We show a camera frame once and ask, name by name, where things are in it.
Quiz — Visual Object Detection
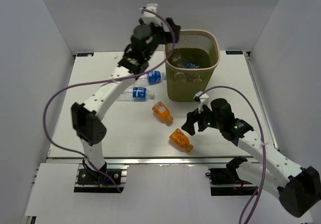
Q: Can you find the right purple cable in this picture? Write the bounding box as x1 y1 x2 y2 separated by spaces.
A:
200 85 267 224

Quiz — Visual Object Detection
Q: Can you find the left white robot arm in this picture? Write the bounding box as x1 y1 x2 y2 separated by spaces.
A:
71 18 181 183

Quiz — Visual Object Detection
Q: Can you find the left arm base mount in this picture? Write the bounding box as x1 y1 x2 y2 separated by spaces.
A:
74 164 128 193

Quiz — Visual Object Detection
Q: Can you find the left blue table label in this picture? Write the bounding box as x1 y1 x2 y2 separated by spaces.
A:
76 52 94 57

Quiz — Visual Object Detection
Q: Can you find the dark label crushed bottle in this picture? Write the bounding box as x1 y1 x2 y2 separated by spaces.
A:
169 53 182 68

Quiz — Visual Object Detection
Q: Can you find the olive green mesh bin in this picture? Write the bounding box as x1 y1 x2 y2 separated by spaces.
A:
164 30 220 102

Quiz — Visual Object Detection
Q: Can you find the orange juice bottle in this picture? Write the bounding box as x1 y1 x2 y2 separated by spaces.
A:
152 101 174 125
169 129 194 152

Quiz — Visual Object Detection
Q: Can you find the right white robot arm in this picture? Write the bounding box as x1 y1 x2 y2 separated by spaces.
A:
182 94 320 217

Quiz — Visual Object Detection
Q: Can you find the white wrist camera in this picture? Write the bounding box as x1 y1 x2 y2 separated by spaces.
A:
139 4 163 26
194 91 209 113

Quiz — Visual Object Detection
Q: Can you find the right blue table label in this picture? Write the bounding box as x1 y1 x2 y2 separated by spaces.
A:
225 50 244 55

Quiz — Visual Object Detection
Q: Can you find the blue table label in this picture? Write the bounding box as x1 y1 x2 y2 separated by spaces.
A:
76 52 94 57
225 50 244 55

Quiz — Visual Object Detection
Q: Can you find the orange juice bottle bottom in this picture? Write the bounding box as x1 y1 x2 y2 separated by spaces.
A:
169 129 194 152

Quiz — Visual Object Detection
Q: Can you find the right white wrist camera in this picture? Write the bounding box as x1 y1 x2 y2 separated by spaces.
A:
194 91 209 113

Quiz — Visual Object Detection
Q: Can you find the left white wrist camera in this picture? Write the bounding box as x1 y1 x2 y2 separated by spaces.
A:
139 4 163 26

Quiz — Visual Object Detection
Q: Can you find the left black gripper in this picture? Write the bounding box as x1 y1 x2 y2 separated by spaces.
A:
143 18 180 60

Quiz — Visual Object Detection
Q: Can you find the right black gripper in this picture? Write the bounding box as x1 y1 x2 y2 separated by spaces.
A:
181 101 223 136

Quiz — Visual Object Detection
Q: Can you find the blue label water bottle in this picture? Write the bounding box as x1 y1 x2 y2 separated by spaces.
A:
133 71 166 87
117 87 155 101

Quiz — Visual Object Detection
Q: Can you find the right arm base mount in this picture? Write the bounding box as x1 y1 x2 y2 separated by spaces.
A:
205 156 257 196

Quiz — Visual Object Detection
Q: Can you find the red label water bottle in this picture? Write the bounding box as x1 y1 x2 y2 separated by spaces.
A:
174 72 202 83

